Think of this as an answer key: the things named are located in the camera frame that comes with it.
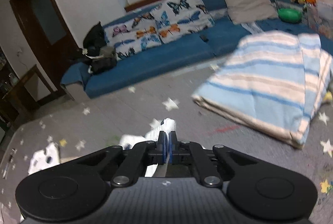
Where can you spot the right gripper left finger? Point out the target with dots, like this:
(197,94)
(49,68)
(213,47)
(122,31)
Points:
(156,150)

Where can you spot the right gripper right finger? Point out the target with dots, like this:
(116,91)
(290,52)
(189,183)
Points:
(179,153)

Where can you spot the white navy polka dot garment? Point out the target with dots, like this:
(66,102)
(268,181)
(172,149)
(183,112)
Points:
(50,156)

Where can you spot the grey star tablecloth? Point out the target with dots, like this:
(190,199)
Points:
(82,128)

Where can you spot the black bag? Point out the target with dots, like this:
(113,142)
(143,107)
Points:
(96,54)

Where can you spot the blue sofa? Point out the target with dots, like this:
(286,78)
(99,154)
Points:
(223,39)

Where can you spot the folded blue striped blanket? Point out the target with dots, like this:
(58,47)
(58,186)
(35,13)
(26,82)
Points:
(274,82)

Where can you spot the butterfly print pillow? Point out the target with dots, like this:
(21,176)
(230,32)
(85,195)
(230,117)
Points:
(167,22)

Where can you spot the pen on table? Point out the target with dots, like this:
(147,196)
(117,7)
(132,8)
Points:
(5,171)

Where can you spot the dark wooden cabinet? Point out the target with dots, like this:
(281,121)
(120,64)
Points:
(13,95)

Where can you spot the dark wooden door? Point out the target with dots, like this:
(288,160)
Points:
(48,36)

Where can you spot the yellow cloth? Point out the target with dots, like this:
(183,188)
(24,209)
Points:
(328,97)

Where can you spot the grey cushion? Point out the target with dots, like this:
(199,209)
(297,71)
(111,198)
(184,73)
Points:
(248,11)

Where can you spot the green bowl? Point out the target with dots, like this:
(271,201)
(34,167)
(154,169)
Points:
(289,15)

